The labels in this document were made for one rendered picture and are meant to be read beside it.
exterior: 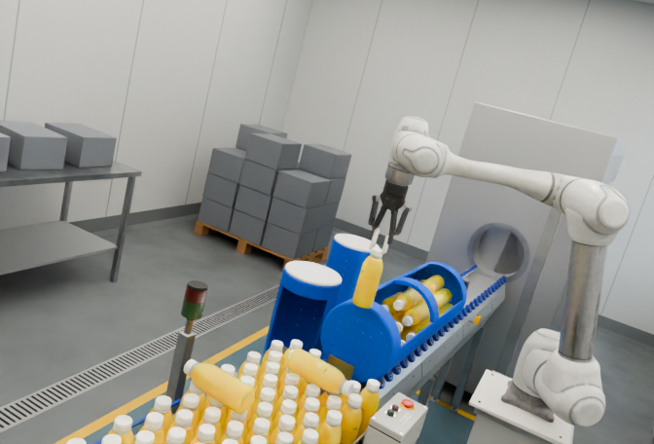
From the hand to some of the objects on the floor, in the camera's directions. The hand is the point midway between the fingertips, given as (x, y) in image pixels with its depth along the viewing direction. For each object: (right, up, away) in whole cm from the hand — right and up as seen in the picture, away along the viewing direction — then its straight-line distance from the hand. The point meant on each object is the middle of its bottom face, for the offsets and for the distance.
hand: (380, 240), depth 190 cm
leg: (+67, -128, +201) cm, 248 cm away
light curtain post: (+63, -140, +143) cm, 210 cm away
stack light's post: (-87, -131, +11) cm, 158 cm away
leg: (+19, -135, +116) cm, 179 cm away
